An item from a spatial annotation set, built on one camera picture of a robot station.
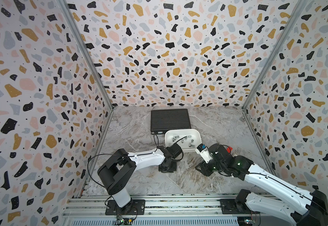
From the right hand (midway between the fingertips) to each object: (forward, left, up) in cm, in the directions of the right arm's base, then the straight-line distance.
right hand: (197, 167), depth 76 cm
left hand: (+2, +12, -11) cm, 17 cm away
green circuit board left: (-24, +37, -12) cm, 46 cm away
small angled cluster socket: (+25, +13, -11) cm, 30 cm away
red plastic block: (+19, -25, -15) cm, 35 cm away
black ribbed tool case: (+38, +23, -6) cm, 45 cm away
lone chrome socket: (+28, +2, -12) cm, 31 cm away
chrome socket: (+25, +5, -11) cm, 28 cm away
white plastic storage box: (+25, +3, -12) cm, 28 cm away
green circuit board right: (-22, -25, -13) cm, 36 cm away
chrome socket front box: (+24, 0, -12) cm, 27 cm away
